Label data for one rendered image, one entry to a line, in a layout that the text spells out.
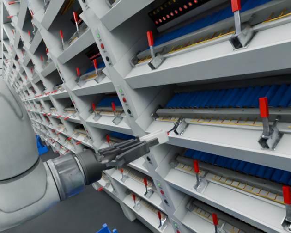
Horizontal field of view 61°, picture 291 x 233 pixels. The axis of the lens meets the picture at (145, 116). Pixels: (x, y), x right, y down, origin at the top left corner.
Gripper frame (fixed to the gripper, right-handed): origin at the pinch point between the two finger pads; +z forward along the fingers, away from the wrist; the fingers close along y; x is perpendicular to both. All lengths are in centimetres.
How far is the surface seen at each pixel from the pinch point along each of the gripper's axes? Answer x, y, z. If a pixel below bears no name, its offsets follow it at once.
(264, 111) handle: 5.6, 26.9, 8.2
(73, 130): -16, -156, 13
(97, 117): 0, -69, 8
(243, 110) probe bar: 4.3, 18.4, 13.0
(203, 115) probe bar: 2.8, 6.3, 12.5
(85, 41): 33, -39, 3
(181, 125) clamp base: 0.9, 1.0, 8.6
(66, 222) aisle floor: -79, -138, -16
